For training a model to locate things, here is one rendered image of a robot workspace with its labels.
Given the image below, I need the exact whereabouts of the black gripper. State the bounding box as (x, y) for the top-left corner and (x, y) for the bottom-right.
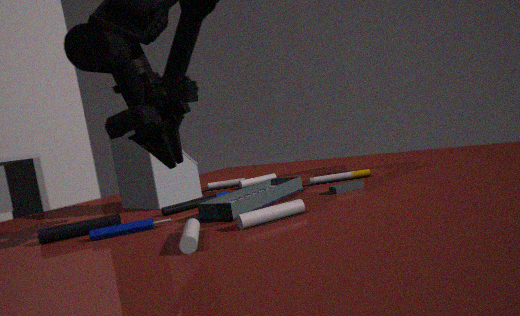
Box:
(105, 65), (191, 169)

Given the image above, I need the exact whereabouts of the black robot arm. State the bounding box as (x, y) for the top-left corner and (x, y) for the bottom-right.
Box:
(64, 0), (220, 110)

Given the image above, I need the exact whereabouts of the grey keyboard with white letter keys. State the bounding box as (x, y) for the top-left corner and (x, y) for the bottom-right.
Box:
(197, 176), (303, 221)

